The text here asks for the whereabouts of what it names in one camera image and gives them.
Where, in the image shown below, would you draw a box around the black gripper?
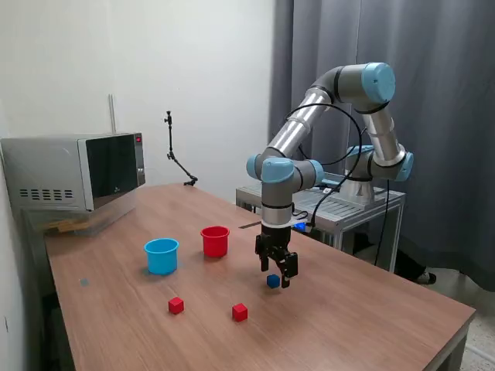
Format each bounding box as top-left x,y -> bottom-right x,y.
254,226 -> 299,289

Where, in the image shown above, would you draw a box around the grey metal robot stand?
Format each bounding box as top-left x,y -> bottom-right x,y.
235,178 -> 407,274

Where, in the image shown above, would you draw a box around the blue teach pendant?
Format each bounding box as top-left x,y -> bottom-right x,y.
323,172 -> 346,189

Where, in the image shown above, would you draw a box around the blue plastic cup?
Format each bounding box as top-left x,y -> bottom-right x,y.
143,237 -> 180,276

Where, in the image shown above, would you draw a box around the person's foot in sandal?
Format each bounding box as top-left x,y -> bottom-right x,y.
394,250 -> 438,286

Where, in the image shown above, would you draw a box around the wooden blocks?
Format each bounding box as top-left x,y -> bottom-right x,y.
40,219 -> 78,235

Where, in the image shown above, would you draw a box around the grey curtain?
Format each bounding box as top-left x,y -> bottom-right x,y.
268,0 -> 495,293

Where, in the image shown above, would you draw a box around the silver microwave oven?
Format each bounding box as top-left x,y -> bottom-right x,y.
0,131 -> 147,213

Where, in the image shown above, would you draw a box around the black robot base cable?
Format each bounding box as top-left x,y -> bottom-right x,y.
374,180 -> 391,267

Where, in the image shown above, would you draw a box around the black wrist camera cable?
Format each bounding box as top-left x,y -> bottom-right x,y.
284,104 -> 367,227

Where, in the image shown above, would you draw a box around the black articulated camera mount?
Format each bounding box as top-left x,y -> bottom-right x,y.
162,110 -> 199,187

